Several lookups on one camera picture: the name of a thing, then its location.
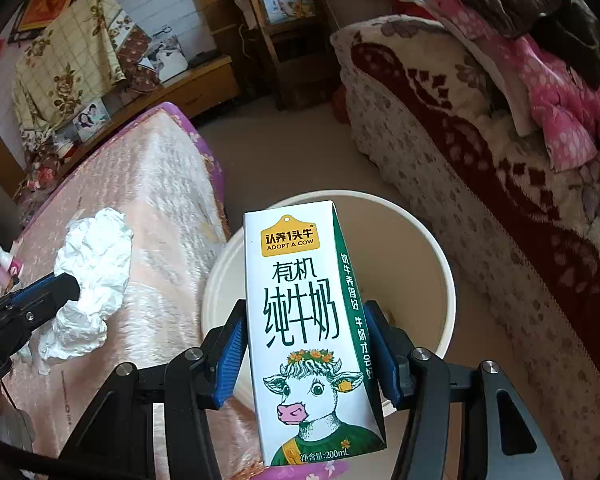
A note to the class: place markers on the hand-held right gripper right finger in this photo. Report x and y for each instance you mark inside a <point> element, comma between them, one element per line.
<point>380,355</point>

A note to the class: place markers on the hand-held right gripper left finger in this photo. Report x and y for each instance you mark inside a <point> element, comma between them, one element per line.
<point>230,355</point>

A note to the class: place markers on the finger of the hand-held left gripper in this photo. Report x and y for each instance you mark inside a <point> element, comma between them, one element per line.
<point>32,287</point>
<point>65,290</point>

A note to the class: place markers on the white tissue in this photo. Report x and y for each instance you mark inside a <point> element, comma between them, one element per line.
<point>100,260</point>

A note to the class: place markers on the white milk carton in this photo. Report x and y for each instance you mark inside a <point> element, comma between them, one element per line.
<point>300,310</point>

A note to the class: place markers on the white plastic bucket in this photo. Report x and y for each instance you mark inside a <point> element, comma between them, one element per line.
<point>405,260</point>

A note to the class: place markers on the small white bottle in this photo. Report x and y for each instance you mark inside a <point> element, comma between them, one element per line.
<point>7,260</point>

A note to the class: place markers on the pink artificial flowers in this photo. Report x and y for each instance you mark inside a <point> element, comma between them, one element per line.
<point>42,170</point>

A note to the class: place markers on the bed with pink blanket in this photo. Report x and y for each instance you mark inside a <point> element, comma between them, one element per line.
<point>170,185</point>

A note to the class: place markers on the framed photo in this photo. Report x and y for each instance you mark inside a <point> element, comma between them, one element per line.
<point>91,122</point>

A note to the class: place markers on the sofa with floral blanket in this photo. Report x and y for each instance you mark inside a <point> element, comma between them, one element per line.
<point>480,200</point>

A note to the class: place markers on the yellow floral cloth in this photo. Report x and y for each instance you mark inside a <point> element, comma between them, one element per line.
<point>65,60</point>

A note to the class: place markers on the brown patterned cloth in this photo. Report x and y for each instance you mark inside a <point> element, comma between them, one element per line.
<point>135,55</point>

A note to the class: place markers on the wooden cabinet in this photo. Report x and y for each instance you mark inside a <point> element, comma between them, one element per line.
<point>205,82</point>

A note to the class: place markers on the red bag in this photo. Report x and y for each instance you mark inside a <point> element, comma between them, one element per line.
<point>340,105</point>

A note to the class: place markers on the white printed bag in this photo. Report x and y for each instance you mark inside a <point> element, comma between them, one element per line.
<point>172,60</point>

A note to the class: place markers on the small black box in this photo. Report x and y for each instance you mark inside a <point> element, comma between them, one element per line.
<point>202,60</point>

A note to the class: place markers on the wooden chair rack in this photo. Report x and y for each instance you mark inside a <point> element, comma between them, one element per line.
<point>267,45</point>

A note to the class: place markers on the pink floral garment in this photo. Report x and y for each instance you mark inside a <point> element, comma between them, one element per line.
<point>555,95</point>

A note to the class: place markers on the brown garment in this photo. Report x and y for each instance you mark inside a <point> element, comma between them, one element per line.
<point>510,5</point>

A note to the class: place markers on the dark garment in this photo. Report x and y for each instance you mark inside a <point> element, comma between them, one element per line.
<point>580,30</point>

